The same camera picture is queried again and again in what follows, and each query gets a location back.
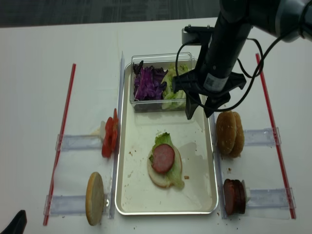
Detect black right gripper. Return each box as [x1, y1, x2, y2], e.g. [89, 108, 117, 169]
[172, 64, 246, 119]

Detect sausage patty slice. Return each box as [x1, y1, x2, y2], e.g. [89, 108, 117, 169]
[152, 144, 175, 174]

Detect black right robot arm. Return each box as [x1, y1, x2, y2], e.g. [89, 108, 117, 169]
[172, 0, 312, 119]

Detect shredded green lettuce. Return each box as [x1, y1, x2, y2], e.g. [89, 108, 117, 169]
[161, 64, 186, 110]

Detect green lettuce leaf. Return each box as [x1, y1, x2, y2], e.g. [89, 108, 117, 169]
[149, 132, 185, 190]

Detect white stopper by patties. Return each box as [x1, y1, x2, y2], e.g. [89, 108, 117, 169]
[241, 180, 251, 203]

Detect rear tomato slice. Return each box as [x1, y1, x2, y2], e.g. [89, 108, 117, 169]
[111, 108, 119, 151]

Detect tomato slice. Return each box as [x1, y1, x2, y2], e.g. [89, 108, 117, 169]
[101, 117, 114, 158]
[111, 108, 119, 151]

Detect rear sausage patty slices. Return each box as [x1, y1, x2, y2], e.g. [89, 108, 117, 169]
[223, 179, 246, 215]

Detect front tomato slice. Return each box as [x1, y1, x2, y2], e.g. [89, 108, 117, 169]
[101, 117, 114, 158]

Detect right long clear divider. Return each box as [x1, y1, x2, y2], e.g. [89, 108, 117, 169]
[209, 114, 228, 219]

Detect long clear divider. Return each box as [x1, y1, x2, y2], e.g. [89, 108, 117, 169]
[209, 114, 228, 219]
[109, 51, 125, 219]

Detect front sesame bun top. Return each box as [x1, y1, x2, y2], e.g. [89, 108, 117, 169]
[216, 111, 236, 155]

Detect sesame bun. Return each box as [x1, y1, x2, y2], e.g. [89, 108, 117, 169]
[216, 111, 236, 155]
[230, 112, 245, 158]

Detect shredded purple cabbage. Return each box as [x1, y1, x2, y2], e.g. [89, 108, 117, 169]
[133, 61, 167, 101]

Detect clear plastic salad container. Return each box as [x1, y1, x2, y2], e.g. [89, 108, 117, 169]
[129, 52, 196, 113]

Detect rear sesame bun top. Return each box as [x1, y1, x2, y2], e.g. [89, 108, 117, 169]
[230, 112, 245, 158]

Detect metal serving tray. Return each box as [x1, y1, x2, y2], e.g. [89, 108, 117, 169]
[115, 65, 218, 215]

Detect bottom bun on tray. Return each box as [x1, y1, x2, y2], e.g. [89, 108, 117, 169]
[147, 143, 183, 188]

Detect white stopper by tomatoes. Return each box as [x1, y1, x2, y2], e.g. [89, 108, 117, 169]
[98, 121, 106, 142]

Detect left long clear divider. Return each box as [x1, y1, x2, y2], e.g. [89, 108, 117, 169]
[109, 51, 125, 219]

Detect right lower clear holder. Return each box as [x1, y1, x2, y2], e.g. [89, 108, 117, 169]
[245, 188, 296, 209]

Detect right red strip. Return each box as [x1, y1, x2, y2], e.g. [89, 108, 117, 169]
[255, 53, 297, 219]

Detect red strip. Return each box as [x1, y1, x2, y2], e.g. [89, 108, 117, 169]
[255, 53, 297, 219]
[43, 63, 76, 227]

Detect left upper clear holder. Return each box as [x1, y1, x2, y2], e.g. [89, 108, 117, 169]
[56, 135, 102, 152]

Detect bun half at left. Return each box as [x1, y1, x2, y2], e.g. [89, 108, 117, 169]
[85, 172, 104, 226]

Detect left red strip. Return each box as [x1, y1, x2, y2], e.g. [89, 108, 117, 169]
[43, 63, 76, 227]

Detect left lower clear holder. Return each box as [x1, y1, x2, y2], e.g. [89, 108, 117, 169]
[43, 194, 110, 216]

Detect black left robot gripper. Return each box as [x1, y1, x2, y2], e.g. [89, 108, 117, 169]
[1, 210, 27, 234]

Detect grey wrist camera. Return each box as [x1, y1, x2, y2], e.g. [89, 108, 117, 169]
[182, 25, 214, 45]

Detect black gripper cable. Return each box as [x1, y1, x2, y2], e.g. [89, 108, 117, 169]
[175, 24, 303, 112]

